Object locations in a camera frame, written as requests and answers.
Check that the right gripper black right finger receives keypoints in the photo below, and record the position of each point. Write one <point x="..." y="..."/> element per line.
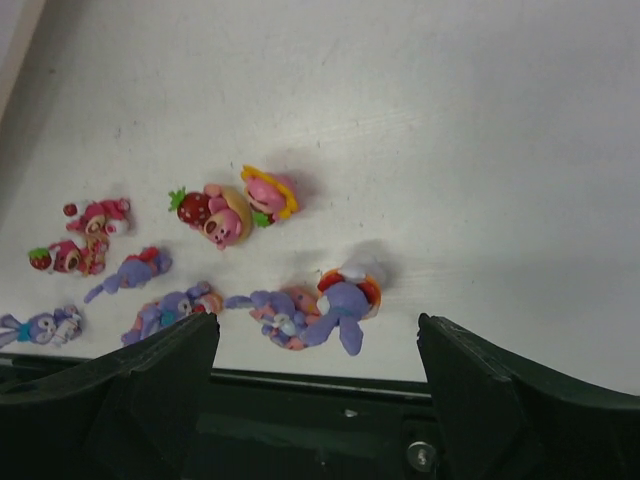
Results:
<point x="503" y="416"/>

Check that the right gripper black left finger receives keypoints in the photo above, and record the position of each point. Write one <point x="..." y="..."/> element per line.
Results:
<point x="129" y="414"/>

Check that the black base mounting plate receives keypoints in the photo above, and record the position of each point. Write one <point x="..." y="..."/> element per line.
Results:
<point x="299" y="428"/>

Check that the purple bunny with blue bow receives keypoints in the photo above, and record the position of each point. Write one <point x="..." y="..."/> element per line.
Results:
<point x="56" y="328"/>

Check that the purple bunny with pink base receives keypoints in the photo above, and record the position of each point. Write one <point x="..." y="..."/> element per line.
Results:
<point x="198" y="298"/>

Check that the small purple bunny figure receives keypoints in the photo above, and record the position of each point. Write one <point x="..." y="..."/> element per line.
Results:
<point x="134" y="272"/>

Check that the pink bear with strawberry hat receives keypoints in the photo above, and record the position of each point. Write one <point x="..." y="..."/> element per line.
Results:
<point x="85" y="256"/>

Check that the pink striped bear with strawberry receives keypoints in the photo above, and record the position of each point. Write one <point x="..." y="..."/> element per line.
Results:
<point x="109" y="216"/>

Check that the pink bear on tan donut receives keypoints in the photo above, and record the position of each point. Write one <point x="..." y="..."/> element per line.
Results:
<point x="219" y="213"/>

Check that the pink bear in yellow flower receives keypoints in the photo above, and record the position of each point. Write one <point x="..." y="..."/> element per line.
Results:
<point x="272" y="197"/>

